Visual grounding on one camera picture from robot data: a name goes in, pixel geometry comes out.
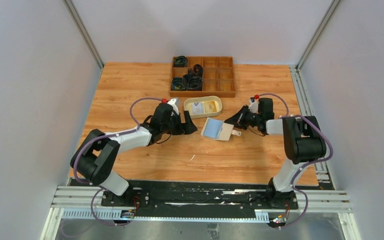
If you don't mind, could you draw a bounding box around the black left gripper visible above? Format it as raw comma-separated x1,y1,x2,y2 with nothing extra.
161,111,198,136

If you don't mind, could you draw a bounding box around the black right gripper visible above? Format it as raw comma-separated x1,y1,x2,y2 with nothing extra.
224,104,262,131

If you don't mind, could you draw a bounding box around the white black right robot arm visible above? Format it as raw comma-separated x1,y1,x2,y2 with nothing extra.
225,97,328,209

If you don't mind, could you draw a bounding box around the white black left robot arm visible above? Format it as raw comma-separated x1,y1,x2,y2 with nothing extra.
70,102,198,207

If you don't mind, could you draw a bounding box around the white card in tray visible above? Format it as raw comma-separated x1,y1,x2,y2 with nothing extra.
191,102,205,115

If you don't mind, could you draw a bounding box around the beige oval tray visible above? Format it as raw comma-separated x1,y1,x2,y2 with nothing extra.
183,95,223,119

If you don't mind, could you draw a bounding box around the wooden compartment box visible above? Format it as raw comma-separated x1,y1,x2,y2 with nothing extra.
168,55,237,98

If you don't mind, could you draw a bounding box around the rolled black belt middle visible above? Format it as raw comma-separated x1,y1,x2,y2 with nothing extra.
192,64,204,77

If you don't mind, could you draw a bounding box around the rolled black belt top left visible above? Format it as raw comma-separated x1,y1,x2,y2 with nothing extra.
173,55,188,68

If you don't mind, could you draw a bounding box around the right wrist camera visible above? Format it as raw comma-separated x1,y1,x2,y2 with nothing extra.
248,96,259,114

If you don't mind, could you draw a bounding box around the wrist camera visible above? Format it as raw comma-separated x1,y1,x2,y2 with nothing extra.
167,97,180,115
248,96,259,114

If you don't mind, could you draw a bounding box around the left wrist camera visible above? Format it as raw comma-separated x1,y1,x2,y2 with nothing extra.
167,97,180,115

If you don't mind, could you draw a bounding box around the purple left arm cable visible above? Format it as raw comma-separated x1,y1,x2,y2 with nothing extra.
72,96,170,227

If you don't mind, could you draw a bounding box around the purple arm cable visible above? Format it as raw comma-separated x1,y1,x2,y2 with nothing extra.
72,96,170,227
258,92,334,229

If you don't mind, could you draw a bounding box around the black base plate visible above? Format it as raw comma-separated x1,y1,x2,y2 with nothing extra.
53,180,343,221

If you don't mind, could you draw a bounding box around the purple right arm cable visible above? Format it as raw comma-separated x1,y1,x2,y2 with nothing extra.
258,92,334,229

